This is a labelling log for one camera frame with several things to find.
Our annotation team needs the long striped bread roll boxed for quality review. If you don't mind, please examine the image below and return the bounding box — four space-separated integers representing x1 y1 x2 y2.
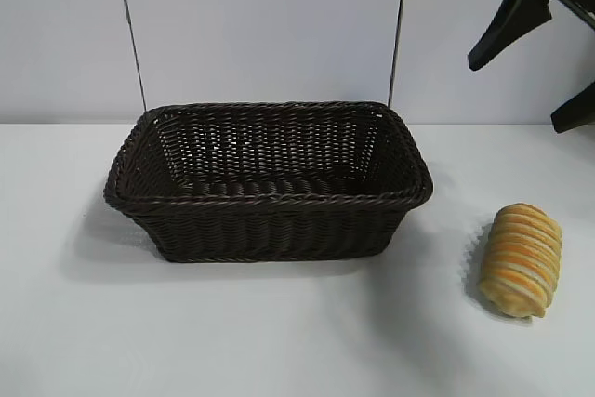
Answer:
478 203 563 320

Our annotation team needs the dark brown wicker basket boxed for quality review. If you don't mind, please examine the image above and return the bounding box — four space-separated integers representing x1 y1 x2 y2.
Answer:
102 100 434 264

